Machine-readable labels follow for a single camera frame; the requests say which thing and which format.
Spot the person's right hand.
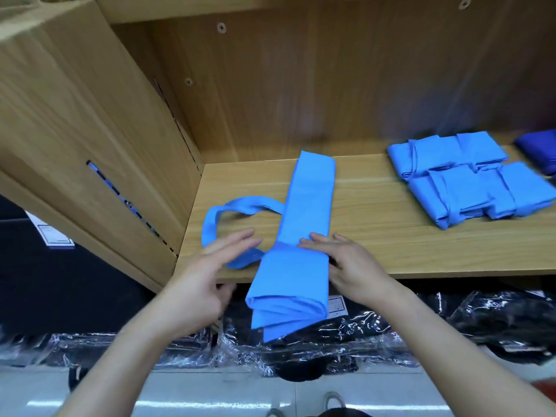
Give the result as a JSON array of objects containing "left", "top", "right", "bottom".
[{"left": 299, "top": 232, "right": 405, "bottom": 311}]

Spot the person's left hand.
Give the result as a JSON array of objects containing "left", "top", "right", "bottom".
[{"left": 160, "top": 228, "right": 264, "bottom": 339}]

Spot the wooden shelf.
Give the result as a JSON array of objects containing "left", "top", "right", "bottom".
[{"left": 0, "top": 0, "right": 556, "bottom": 296}]

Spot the light blue non-woven bag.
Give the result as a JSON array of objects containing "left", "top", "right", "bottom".
[
  {"left": 407, "top": 163, "right": 507, "bottom": 230},
  {"left": 202, "top": 151, "right": 336, "bottom": 344},
  {"left": 495, "top": 160, "right": 556, "bottom": 219},
  {"left": 456, "top": 131, "right": 510, "bottom": 171},
  {"left": 386, "top": 134, "right": 466, "bottom": 182}
]

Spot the person's right forearm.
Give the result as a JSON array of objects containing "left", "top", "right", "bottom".
[{"left": 378, "top": 284, "right": 556, "bottom": 417}]

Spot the person's left forearm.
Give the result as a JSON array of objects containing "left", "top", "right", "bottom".
[{"left": 54, "top": 312, "right": 210, "bottom": 417}]

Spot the person's right shoe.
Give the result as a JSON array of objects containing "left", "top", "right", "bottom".
[{"left": 322, "top": 390, "right": 348, "bottom": 414}]

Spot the person's right leg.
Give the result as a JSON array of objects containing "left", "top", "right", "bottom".
[{"left": 317, "top": 408, "right": 375, "bottom": 417}]

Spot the white paper tag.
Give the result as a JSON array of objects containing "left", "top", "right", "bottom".
[{"left": 325, "top": 295, "right": 350, "bottom": 320}]

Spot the black wrapped bag with tag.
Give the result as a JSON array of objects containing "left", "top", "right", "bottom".
[{"left": 217, "top": 295, "right": 418, "bottom": 383}]

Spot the black plastic-wrapped bag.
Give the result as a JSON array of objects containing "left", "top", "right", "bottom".
[
  {"left": 417, "top": 286, "right": 556, "bottom": 365},
  {"left": 0, "top": 330, "right": 218, "bottom": 372}
]

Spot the white blue-edged label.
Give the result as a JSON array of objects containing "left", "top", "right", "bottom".
[{"left": 26, "top": 211, "right": 76, "bottom": 251}]

